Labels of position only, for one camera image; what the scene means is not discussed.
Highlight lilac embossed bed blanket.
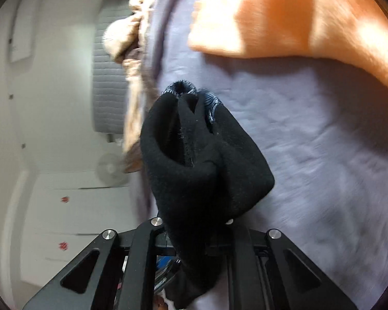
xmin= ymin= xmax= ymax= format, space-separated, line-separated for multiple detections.
xmin=144 ymin=0 xmax=388 ymax=309

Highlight white standing fan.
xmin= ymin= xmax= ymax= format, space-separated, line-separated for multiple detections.
xmin=95 ymin=153 xmax=129 ymax=187

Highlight black pants with patterned waistband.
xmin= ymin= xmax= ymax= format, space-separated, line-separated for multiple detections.
xmin=140 ymin=81 xmax=275 ymax=309

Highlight grey quilted headboard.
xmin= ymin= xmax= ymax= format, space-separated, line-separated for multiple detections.
xmin=92 ymin=0 xmax=132 ymax=134

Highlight brown fuzzy orange-lined garment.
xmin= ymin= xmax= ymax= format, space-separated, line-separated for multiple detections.
xmin=102 ymin=0 xmax=155 ymax=173

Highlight orange fleece garment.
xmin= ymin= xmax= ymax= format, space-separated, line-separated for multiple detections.
xmin=188 ymin=0 xmax=388 ymax=87

